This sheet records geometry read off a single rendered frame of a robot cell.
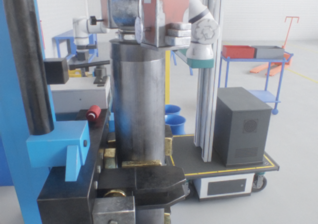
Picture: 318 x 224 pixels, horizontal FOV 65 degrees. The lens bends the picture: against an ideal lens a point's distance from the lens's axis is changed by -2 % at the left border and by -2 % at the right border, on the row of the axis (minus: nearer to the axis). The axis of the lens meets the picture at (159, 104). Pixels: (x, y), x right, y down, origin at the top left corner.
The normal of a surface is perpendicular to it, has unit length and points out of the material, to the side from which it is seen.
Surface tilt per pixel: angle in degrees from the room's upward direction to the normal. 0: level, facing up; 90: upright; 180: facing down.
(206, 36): 98
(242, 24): 90
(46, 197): 0
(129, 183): 0
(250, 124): 90
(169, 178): 0
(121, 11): 99
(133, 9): 93
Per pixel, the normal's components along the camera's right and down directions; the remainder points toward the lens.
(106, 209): 0.00, -0.93
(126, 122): -0.39, 0.34
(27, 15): 0.73, 0.25
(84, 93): 0.10, 0.37
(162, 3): 0.51, 0.32
